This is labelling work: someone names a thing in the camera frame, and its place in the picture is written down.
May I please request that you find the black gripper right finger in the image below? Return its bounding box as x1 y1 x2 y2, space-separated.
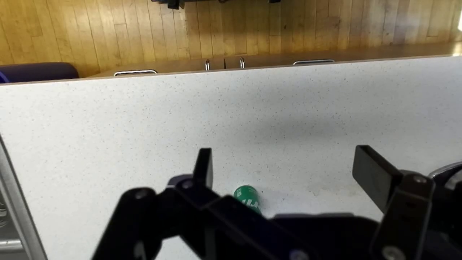
351 143 462 260

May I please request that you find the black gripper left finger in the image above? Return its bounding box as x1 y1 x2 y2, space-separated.
91 147 309 260

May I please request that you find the green soda can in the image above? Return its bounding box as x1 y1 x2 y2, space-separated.
233 183 263 214

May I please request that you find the stainless steel double sink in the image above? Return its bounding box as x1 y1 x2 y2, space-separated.
0 136 48 260

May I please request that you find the metal drawer handle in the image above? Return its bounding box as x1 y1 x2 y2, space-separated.
113 68 159 78
292 58 336 68

